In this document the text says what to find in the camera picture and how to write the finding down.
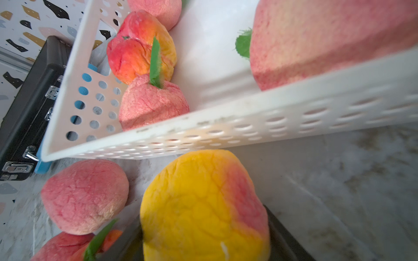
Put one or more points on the black ribbed metal case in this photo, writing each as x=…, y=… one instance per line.
x=24, y=125

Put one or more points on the red wrinkled peach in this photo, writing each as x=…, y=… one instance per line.
x=129, y=53

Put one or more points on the small pink peach with leaf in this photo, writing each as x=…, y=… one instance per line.
x=149, y=98

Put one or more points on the white perforated plastic basket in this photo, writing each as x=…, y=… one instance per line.
x=226, y=106

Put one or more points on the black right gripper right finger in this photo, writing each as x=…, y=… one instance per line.
x=284, y=247

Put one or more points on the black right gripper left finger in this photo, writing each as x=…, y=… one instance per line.
x=129, y=246

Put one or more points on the dark pink wrinkled peach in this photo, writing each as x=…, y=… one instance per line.
x=62, y=247

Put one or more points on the orange wrinkled peach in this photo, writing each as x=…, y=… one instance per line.
x=98, y=245

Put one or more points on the yellow peach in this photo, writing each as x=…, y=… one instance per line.
x=203, y=207

